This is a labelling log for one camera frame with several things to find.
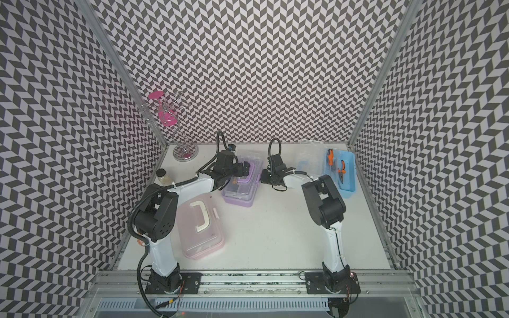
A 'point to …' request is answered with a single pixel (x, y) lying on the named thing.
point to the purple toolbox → (242, 190)
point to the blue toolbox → (314, 159)
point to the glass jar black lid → (163, 178)
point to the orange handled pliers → (342, 171)
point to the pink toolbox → (199, 220)
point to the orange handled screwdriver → (330, 155)
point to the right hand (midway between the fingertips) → (262, 180)
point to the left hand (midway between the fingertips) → (243, 166)
